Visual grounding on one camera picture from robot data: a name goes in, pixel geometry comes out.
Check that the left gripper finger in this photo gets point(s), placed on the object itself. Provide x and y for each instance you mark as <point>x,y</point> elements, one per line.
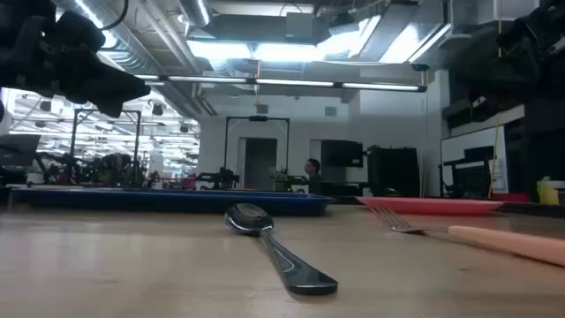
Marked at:
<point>125,86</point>
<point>109,102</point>

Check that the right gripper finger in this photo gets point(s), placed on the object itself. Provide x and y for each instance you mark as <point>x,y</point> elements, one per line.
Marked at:
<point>479,66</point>

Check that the red round plate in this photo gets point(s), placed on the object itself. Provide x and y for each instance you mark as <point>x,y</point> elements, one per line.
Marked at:
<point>428,206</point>

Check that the orange stick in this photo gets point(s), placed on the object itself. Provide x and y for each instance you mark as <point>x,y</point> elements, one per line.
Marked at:
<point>507,240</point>

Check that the dark metal spoon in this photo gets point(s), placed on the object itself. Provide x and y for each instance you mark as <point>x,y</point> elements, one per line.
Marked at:
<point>249,218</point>

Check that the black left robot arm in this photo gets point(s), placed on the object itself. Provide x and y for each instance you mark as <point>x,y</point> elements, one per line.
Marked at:
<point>22,44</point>

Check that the blue plastic tray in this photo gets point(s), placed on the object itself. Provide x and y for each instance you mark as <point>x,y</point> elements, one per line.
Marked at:
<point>176,203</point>

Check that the person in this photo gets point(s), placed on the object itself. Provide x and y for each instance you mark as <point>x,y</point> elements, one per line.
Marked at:
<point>117,168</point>
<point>314,170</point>

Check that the whiteboard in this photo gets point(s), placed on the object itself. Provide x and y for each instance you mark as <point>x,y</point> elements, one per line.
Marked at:
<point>463,141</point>

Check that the dark computer monitor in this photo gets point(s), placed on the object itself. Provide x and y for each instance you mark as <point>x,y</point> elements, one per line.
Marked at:
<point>17,152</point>

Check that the black perforated cart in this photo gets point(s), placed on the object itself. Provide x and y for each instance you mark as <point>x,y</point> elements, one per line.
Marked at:
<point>472,176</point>

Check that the red flat box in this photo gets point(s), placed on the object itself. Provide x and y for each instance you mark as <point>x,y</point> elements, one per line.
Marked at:
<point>510,197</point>

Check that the black cabinet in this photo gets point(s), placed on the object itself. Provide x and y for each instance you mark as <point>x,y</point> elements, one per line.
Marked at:
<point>393,170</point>

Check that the yellow bottle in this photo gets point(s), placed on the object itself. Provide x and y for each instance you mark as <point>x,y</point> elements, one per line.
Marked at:
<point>547,192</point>

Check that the long ceiling light bar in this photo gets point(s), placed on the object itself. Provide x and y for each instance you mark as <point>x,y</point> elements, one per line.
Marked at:
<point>287,82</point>

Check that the wide black station frame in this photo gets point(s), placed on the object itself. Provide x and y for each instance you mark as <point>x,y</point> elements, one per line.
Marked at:
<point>137,132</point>

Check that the black wall shelf box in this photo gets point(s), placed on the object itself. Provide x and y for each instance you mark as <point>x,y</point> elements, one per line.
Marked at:
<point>459,115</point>

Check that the silver ventilation duct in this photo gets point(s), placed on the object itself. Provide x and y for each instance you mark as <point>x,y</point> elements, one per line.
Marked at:
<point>194,11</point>

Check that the narrow black station frame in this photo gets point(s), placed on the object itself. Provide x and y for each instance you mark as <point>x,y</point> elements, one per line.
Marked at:
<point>258,118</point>

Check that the black wall screen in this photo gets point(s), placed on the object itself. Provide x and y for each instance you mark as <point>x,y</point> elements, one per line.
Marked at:
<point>342,153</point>

